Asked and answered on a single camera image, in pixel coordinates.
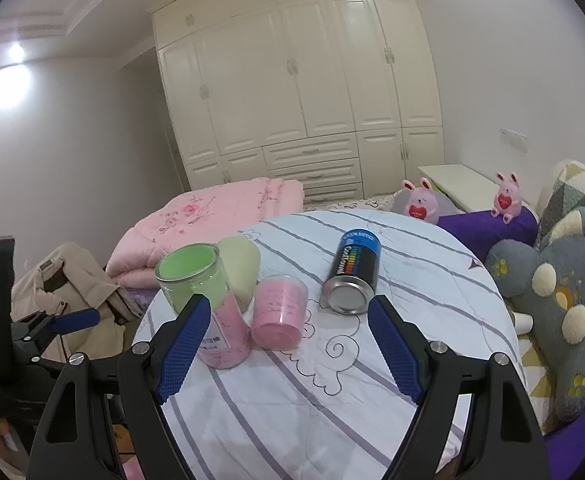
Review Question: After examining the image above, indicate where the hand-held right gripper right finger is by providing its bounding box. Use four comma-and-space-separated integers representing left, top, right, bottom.
367, 294, 548, 480

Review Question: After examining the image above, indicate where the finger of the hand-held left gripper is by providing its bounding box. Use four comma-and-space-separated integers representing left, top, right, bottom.
31, 308, 102, 348

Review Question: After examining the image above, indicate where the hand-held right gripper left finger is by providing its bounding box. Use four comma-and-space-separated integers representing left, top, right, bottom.
25, 293, 213, 480

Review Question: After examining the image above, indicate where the pink plastic cup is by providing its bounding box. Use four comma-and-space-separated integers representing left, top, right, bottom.
250, 274, 309, 351

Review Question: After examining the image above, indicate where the clear cup with green lining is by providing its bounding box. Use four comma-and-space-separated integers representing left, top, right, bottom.
154, 242, 253, 371

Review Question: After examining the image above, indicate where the pale green cup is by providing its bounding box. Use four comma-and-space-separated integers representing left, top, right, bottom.
216, 236, 263, 314

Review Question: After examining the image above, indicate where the beige jacket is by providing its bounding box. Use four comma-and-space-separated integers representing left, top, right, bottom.
10, 241, 144, 367

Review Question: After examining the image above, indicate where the black drink can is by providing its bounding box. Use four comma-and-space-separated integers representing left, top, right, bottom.
321, 229, 383, 316

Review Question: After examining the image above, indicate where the pink floral quilt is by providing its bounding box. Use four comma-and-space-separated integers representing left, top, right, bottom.
104, 177, 306, 292

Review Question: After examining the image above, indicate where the yellow triangle patterned blanket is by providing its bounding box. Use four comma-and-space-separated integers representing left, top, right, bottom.
515, 332, 560, 436

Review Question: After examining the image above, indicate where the purple bed sheet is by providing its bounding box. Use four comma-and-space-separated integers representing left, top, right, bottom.
437, 204, 585, 480

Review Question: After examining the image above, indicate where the pink bunny plush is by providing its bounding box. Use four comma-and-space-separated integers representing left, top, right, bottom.
490, 171, 524, 224
391, 177, 441, 225

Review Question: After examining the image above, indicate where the white floral bed sheet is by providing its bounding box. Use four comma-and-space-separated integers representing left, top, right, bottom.
303, 194, 404, 214

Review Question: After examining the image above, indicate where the grey plush toy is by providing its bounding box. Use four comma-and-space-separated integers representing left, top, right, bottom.
484, 207, 585, 424

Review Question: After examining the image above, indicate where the white bedside table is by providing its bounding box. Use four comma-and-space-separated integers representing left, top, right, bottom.
417, 163, 499, 214

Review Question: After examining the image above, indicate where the triangle patterned pillow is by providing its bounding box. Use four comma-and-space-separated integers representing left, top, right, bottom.
536, 160, 585, 252

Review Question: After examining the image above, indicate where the ceiling light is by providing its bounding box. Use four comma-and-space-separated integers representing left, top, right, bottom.
3, 40, 29, 66

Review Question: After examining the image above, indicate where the cream wardrobe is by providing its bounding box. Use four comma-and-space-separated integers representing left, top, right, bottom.
146, 0, 446, 207

